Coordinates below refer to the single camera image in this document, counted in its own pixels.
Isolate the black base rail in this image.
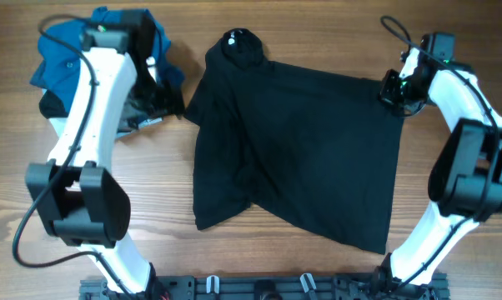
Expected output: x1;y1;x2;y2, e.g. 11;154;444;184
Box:
78;272;450;300

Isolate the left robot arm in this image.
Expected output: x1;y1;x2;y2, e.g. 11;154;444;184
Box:
25;7;184;299

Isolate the blue polo shirt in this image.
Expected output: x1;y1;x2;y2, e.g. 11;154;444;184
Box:
30;7;185;112

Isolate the right black cable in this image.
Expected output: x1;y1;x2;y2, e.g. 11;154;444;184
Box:
374;15;502;299

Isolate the navy folded shirt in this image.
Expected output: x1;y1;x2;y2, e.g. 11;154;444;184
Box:
38;90;68;119

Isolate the grey folded shirt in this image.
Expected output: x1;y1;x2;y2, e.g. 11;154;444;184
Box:
48;117;163;139

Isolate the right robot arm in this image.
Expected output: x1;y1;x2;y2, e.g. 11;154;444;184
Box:
369;32;502;298

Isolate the black polo shirt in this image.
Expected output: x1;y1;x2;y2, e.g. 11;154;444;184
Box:
186;28;403;254

